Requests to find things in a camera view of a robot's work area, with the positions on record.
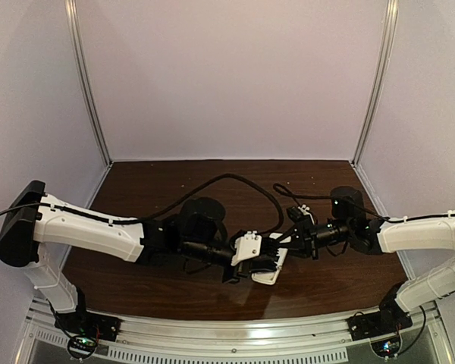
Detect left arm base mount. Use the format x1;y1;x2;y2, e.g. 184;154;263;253
52;311;122;362

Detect aluminium frame post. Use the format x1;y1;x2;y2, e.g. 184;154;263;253
351;0;399;168
64;0;113;168

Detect left aluminium frame post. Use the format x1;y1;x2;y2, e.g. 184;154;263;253
64;0;113;168

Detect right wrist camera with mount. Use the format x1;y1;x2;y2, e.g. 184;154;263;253
286;204;318;225

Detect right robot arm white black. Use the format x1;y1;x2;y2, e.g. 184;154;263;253
277;186;455;317

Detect white remote control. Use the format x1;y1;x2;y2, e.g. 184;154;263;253
251;232;290;286

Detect curved aluminium front rail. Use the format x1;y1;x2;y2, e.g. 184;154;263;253
12;297;455;363

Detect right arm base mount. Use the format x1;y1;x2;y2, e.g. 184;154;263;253
347;307;413;360

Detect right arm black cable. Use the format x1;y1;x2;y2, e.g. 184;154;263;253
272;183;455;224

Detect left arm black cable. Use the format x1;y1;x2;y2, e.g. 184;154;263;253
0;173;285;262

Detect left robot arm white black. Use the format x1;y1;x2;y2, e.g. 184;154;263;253
0;180;287;316

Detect right aluminium frame post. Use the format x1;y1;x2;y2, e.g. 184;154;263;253
351;0;399;168

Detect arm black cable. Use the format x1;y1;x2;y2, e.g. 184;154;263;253
272;183;455;224
0;173;285;262

